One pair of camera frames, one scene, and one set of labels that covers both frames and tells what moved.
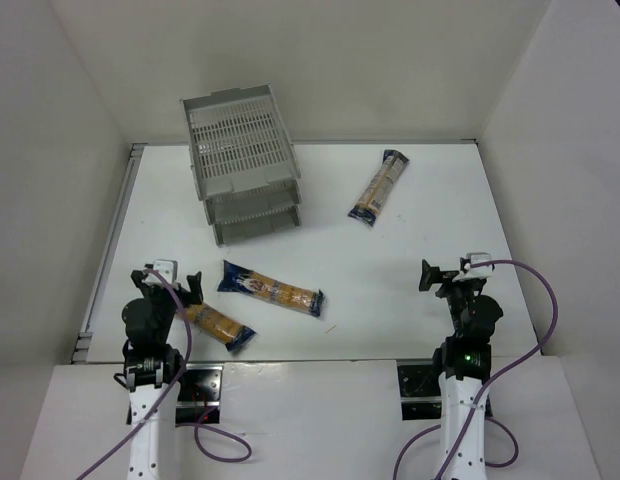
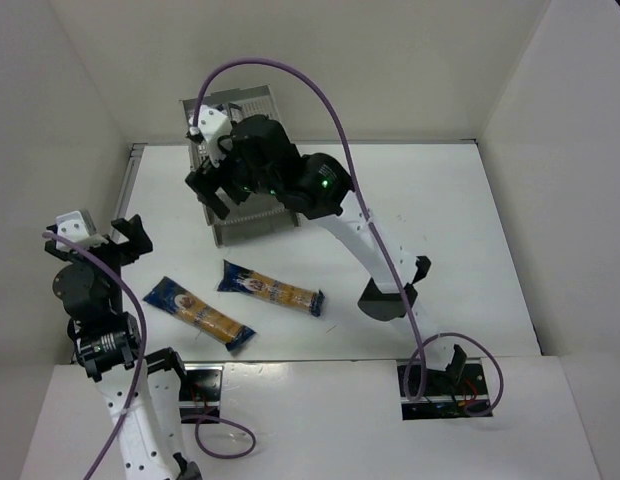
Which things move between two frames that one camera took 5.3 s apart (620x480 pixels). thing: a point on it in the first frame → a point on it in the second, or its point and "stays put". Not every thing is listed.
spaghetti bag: x=235 y=278 stays put
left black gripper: x=166 y=288 → x=106 y=247
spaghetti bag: x=219 y=327 stays put
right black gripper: x=453 y=277 → x=205 y=179
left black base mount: x=201 y=388 stays put
